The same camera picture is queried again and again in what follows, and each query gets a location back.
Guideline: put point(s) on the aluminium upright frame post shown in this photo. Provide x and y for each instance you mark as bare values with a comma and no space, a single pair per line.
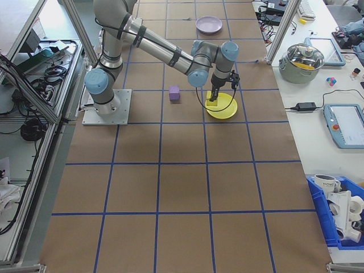
81,31

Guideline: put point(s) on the small toy bottle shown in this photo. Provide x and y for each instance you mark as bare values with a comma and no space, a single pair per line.
355,74

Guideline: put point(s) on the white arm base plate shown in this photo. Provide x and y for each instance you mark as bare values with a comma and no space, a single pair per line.
125,113

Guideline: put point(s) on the purple plastic plate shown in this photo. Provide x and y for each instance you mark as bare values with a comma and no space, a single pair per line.
209,25

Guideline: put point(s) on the white printed mug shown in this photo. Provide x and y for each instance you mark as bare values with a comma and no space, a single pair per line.
325,185

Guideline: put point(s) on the small multicolour cube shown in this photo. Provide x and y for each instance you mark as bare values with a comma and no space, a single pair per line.
330,81

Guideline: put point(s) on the blue grey teach pendant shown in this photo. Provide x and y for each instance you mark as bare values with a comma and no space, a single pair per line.
327,51
345,125

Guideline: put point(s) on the black flat device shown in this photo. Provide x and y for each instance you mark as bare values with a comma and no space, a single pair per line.
275,6

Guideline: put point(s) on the glass pot lid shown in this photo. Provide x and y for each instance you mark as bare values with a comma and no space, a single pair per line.
304,55

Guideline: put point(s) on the blue plastic bin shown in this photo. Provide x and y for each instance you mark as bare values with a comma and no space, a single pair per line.
321,216

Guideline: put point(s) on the aluminium table edge post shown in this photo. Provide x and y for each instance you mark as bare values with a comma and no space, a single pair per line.
280,31

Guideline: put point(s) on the white computer keyboard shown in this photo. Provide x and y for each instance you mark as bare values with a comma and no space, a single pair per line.
307,10

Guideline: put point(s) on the white crumpled cloth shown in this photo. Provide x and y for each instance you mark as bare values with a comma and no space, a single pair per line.
7,193

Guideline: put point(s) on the green flat board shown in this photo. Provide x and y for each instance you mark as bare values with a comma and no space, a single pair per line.
39,58

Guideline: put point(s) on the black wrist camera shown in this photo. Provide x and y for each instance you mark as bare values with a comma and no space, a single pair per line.
234,78

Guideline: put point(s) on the black power adapter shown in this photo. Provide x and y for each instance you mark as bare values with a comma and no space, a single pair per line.
306,106

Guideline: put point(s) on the purple foam block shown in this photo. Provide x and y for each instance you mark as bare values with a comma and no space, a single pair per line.
174,94

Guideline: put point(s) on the tan rubber band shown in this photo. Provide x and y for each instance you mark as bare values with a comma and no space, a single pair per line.
343,57

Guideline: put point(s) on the yellow foam block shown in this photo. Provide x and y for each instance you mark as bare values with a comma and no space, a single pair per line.
212,104

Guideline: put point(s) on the metal V-shaped frame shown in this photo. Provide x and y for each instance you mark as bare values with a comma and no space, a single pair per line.
37,99

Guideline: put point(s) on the metal table corner bracket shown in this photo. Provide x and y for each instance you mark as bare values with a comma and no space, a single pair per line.
345,268
37,268

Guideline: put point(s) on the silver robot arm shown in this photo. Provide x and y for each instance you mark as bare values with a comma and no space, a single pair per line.
153,45

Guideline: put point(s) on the white plastic pipe fittings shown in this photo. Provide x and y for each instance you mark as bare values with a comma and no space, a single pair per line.
344,204

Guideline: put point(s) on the steel cooking pot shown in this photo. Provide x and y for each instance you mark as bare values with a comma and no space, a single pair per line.
298,75

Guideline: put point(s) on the small yellow block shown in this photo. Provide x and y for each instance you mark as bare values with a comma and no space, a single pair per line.
302,20

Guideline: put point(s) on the yellow plastic plate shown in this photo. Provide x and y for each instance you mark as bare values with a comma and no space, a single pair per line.
226,111

